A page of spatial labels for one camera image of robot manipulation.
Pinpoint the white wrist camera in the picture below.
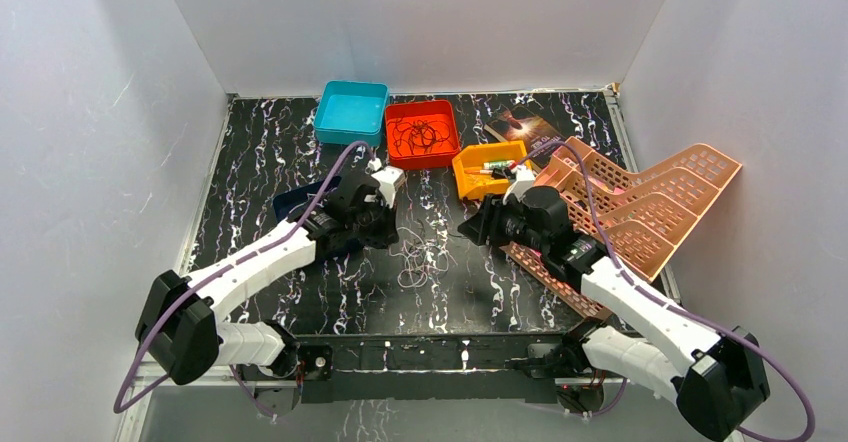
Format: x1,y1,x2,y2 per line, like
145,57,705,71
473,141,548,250
367,158,406,208
502,164,535,205

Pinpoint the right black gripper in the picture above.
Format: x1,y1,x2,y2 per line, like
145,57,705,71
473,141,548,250
457,191,548,254

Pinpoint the teal plastic box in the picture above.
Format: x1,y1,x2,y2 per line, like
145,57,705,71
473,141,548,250
313,80,389,148

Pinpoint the dark cable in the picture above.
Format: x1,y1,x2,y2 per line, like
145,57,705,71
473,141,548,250
392,116,458,157

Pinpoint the red plastic box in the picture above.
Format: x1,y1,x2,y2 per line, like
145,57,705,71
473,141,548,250
385,99,462,170

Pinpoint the green white marker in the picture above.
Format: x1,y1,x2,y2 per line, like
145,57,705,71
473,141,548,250
482,160,515,171

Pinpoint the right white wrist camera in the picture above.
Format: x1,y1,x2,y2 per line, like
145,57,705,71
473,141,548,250
502,164,535,205

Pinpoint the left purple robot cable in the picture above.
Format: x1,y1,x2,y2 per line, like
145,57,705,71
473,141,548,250
112,139,376,420

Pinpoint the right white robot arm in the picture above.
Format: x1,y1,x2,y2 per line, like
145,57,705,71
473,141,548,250
458,186,770,441

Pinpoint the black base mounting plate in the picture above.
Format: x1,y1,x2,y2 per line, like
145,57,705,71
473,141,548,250
236,333,621,415

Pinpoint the pink tiered file rack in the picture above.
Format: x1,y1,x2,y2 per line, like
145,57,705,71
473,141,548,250
534,137,742,282

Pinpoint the navy blue plastic box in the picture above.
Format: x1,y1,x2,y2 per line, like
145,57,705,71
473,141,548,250
272,176,342,230

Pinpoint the black clip in bin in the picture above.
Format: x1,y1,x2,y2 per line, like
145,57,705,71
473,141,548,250
490,167,522,183

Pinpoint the yellow parts bin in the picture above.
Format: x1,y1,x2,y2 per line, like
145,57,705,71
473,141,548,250
452,141,535,201

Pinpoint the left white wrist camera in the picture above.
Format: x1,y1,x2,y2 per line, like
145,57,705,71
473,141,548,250
367,158,406,208

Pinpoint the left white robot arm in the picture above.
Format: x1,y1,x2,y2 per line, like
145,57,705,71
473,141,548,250
136,166,406,385

